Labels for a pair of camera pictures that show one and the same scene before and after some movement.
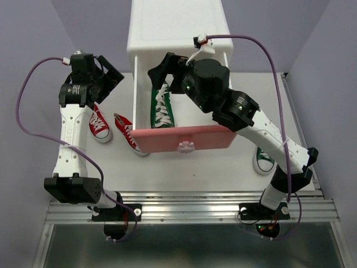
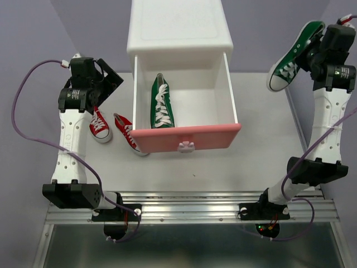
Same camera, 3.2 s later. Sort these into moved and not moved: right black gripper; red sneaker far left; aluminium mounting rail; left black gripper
Moved: right black gripper
Not moved: red sneaker far left; aluminium mounting rail; left black gripper
